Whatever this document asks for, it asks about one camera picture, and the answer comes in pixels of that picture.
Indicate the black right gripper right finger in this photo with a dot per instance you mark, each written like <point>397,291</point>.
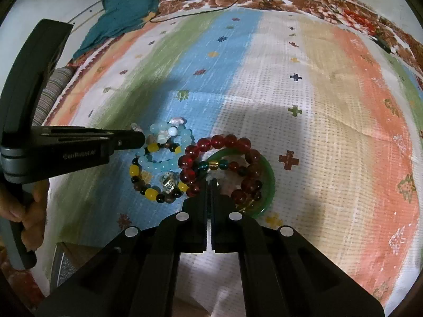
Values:
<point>231,231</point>

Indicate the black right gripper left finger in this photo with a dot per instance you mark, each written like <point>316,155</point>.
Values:
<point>186,231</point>

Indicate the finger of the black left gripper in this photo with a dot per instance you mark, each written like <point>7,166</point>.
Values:
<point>127,140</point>

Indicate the person's left hand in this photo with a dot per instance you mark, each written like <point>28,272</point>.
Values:
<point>24,214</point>

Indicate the green jade bangle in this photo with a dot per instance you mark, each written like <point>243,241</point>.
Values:
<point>258,178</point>

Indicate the grey striped pillow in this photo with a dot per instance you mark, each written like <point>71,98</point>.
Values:
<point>53,89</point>

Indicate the teal cloth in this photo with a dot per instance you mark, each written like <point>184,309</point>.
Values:
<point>120,17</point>

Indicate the striped colourful bed cloth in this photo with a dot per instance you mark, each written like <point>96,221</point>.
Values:
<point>338,119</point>

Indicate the black charger plug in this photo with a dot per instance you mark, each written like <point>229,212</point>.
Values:
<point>382,43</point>

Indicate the brown floral bedsheet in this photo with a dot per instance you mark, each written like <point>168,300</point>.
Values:
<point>351,13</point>

